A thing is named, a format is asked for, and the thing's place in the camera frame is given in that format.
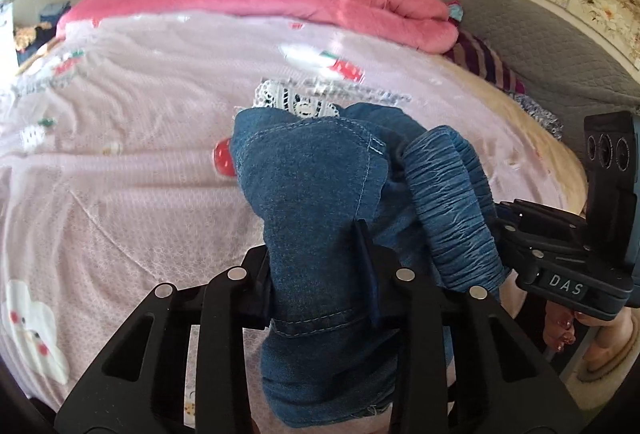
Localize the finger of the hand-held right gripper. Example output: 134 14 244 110
499 198 587 235
494 221 584 265

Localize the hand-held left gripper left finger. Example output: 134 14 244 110
54 244 274 434

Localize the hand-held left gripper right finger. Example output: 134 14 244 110
352 219 586 434

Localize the blue denim pants white lace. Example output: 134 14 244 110
232 81 513 430

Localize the person's right hand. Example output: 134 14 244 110
542 301 640 384

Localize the beige plush blanket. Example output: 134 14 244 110
440 56 589 225

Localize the blue floral cloth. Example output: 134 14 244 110
512 92 564 141

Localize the pink strawberry print bed sheet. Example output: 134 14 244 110
0 11 566 426

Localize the purple striped pillow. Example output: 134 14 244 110
442 30 527 96

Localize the grey quilted headboard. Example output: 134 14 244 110
397 0 640 155

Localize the brown patterned cloth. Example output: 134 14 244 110
15 24 52 53

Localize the white desk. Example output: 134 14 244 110
0 0 27 70

